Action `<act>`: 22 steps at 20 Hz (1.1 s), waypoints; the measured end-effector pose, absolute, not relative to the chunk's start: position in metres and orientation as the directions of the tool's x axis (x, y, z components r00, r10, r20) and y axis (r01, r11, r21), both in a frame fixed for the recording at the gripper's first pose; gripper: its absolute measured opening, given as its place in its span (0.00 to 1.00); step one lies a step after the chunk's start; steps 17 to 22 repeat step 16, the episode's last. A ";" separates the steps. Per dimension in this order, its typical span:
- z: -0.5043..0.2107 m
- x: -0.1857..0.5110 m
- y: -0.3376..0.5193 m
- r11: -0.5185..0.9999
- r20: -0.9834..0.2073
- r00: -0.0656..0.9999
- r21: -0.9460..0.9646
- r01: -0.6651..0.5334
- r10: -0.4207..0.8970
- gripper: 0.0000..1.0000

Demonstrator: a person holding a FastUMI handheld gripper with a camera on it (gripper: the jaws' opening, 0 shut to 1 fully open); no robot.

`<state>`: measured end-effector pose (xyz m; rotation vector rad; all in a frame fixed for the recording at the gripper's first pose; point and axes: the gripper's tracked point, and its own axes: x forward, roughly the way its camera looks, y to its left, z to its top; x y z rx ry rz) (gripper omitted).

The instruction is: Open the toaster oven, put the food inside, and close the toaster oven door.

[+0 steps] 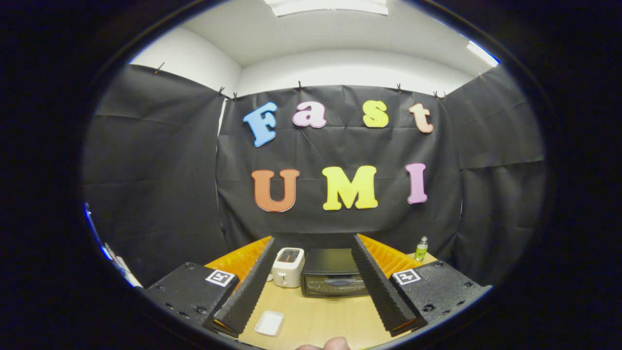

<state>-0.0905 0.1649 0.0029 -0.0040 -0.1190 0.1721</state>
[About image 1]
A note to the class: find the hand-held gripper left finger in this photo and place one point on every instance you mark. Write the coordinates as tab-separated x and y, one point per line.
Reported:
250	287

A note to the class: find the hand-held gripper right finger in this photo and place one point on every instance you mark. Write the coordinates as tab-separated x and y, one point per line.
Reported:
376	287

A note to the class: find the black toaster oven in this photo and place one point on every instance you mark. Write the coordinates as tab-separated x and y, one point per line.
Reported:
330	262

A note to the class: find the white pop-up toaster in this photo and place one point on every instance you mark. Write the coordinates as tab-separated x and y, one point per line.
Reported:
287	272

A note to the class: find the white foam tray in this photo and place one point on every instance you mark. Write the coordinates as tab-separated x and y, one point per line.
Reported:
269	323

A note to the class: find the clear bottle green label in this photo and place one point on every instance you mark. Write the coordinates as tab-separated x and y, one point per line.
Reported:
421	250

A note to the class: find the ceiling light panel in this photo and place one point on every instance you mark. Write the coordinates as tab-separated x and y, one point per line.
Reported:
482	53
330	7

